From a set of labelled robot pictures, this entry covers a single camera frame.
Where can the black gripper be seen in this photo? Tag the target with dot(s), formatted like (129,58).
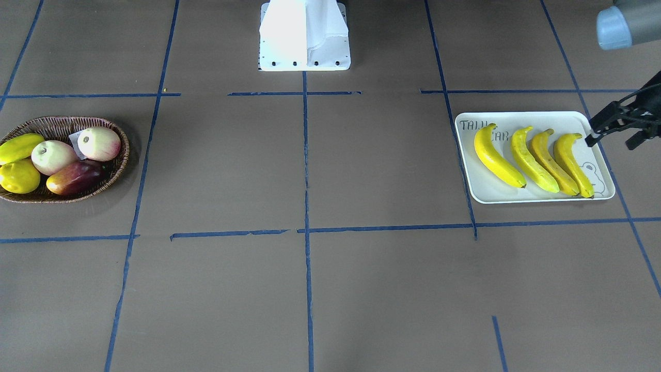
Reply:
(618,115)

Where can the yellow banana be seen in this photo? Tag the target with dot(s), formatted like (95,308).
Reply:
(565,158)
(539,149)
(528,164)
(494,161)

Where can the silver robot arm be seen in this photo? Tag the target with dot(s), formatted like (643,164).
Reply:
(624,24)

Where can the white bear tray plate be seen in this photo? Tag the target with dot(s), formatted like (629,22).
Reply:
(486,188)

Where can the brown wicker basket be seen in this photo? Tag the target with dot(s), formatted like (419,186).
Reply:
(59,128)

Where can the white pole with base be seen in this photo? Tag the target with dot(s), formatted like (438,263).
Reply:
(304,36)

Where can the red yellow mango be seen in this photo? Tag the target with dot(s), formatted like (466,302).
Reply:
(75,178)

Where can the white price tag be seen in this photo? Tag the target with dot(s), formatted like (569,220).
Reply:
(73,139)

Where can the yellow lemon fruit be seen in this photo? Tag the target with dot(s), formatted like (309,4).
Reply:
(20,177)

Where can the yellow star fruit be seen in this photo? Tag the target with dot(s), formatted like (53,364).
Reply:
(20,147)

